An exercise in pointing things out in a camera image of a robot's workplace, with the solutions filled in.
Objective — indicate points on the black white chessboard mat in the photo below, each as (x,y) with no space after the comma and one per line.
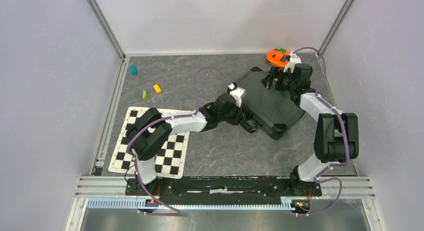
(170,160)

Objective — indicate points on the yellow toy block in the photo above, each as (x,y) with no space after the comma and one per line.
(157,88)

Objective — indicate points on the green half-round block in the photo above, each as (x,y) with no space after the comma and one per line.
(144,95)

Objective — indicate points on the teal toy block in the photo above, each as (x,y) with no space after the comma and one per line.
(133,70)

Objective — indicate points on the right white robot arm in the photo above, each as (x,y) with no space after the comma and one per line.
(336,135)

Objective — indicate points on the black poker carrying case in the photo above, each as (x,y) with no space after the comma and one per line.
(272,110)

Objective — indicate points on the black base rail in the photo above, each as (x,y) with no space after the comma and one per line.
(227,191)

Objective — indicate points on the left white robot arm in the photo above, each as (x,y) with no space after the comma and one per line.
(148,134)

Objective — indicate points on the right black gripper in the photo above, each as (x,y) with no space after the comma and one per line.
(275,72)

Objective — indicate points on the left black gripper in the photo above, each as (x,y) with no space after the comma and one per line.
(239,117)

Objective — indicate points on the orange toy track piece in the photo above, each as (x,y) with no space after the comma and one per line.
(278,57)

